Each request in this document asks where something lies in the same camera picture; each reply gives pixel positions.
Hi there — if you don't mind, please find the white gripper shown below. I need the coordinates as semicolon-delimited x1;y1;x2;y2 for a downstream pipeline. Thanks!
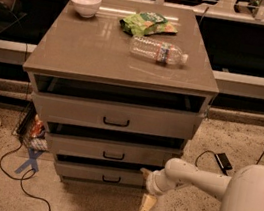
139;167;176;211

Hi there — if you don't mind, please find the grey bottom drawer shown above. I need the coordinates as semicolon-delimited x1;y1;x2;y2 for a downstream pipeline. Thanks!
54;161;146;188

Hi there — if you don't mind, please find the grey drawer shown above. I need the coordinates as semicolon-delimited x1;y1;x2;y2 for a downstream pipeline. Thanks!
54;161;146;188
45;132;183;167
32;92;203;140

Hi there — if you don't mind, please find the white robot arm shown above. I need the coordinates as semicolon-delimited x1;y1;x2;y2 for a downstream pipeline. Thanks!
139;158;264;211

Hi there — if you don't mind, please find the grey top drawer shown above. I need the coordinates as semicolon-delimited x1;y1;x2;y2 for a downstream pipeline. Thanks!
32;92;203;140

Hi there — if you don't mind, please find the grey middle drawer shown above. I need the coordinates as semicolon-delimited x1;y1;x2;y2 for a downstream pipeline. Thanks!
45;132;183;167

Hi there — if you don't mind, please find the grey drawer cabinet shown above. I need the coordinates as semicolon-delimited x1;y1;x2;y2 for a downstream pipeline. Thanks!
4;0;233;205

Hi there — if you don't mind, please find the black power adapter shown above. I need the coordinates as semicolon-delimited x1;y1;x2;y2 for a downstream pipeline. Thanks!
215;153;233;171

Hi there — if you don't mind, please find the blue tape cross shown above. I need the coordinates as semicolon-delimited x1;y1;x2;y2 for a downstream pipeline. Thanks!
15;148;44;174

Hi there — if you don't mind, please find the clear plastic water bottle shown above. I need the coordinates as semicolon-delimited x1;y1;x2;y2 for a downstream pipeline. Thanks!
129;36;188;65

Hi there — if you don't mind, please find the green snack bag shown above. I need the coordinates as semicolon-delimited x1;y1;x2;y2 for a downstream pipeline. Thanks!
119;12;178;37

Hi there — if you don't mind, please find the white bowl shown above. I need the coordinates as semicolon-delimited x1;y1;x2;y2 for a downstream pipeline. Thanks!
70;0;102;18

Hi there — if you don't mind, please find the black floor cable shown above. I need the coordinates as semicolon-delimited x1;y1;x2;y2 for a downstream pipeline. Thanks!
0;139;63;211

